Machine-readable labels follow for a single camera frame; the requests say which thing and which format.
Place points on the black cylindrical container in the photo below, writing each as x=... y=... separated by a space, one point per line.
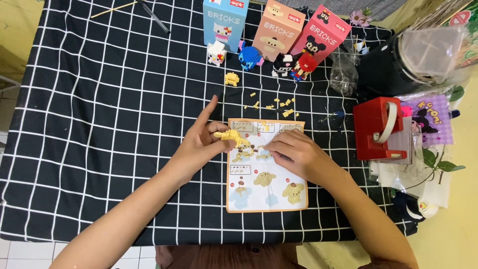
x=377 y=74

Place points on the paper instruction sheet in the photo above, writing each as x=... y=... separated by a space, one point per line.
x=261 y=186

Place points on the blue brick box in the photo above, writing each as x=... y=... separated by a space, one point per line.
x=224 y=15

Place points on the clear black pen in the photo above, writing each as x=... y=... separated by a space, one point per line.
x=155 y=17

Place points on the person's left hand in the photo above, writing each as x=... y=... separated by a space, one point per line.
x=192 y=151

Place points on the clear plastic cup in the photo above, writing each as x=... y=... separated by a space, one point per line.
x=433 y=52

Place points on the scattered loose yellow bricks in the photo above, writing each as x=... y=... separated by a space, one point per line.
x=287 y=112

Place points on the small yellow brick block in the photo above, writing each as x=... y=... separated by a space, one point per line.
x=231 y=79

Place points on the white tape roll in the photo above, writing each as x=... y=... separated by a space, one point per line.
x=390 y=119

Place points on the pink brick box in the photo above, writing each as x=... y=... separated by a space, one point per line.
x=323 y=31

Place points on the thin wooden stick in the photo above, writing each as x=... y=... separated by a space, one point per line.
x=112 y=9

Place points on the small blue flower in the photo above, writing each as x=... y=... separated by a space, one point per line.
x=339 y=114

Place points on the red tape dispenser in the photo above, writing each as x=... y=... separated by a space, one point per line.
x=368 y=130

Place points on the pink artificial flower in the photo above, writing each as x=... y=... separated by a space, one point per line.
x=359 y=18

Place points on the red brick figure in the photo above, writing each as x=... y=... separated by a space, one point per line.
x=304 y=66

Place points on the yellow brick assembly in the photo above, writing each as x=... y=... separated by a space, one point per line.
x=231 y=135

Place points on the black white checked tablecloth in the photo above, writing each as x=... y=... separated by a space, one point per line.
x=112 y=112

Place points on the small folded paper piece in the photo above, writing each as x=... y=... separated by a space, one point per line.
x=361 y=46

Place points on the person's right fingers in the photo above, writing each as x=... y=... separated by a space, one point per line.
x=278 y=147

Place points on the green leafy sprig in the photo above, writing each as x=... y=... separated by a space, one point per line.
x=446 y=166

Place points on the grey fabric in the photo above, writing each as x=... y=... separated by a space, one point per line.
x=354 y=5

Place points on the peach brick box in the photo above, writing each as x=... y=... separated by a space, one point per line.
x=278 y=30

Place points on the person's brown shirt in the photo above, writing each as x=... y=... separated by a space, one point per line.
x=231 y=257

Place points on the white plastic bag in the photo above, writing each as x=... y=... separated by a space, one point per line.
x=410 y=183

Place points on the blue brick figure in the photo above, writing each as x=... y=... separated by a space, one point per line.
x=249 y=58

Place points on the purple cartoon packet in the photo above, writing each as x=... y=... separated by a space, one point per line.
x=435 y=119

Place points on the person's right hand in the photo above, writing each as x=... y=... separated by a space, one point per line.
x=302 y=155

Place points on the black white plush toy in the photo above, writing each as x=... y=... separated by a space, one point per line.
x=418 y=209

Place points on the white cat brick figure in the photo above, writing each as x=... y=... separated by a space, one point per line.
x=216 y=54

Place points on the crumpled clear plastic bag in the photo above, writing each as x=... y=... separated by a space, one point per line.
x=343 y=74

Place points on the black white brick figure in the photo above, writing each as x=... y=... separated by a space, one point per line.
x=282 y=66

